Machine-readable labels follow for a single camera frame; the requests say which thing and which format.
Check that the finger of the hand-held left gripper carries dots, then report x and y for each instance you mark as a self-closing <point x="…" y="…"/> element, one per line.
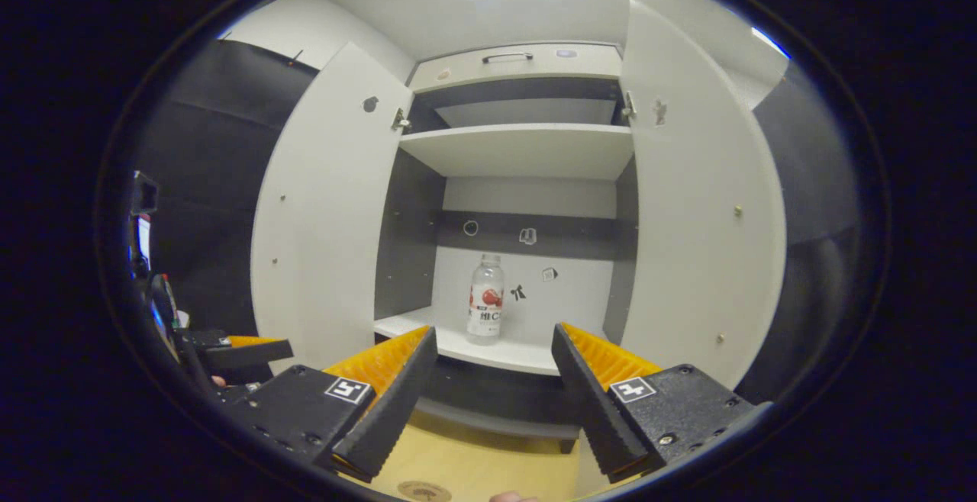
<point x="252" y="353"/>

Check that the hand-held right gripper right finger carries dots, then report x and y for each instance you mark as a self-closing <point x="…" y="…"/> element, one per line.
<point x="588" y="403"/>

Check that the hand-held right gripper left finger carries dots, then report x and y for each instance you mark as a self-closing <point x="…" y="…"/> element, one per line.
<point x="401" y="403"/>

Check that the clear bottle with red label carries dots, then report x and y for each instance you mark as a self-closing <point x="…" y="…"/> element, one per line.
<point x="485" y="311"/>

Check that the white cabinet door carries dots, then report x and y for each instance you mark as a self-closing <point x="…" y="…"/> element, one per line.
<point x="328" y="220"/>
<point x="702" y="220"/>

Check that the metal door hinge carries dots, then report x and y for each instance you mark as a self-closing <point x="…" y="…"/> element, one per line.
<point x="628" y="107"/>
<point x="401" y="120"/>

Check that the white cabinet drawer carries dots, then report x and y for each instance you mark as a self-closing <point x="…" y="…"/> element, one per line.
<point x="458" y="73"/>

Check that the dark monitor screen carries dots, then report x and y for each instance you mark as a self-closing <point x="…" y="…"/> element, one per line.
<point x="145" y="220"/>

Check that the black backdrop cloth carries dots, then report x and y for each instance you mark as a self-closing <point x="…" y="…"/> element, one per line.
<point x="214" y="181"/>

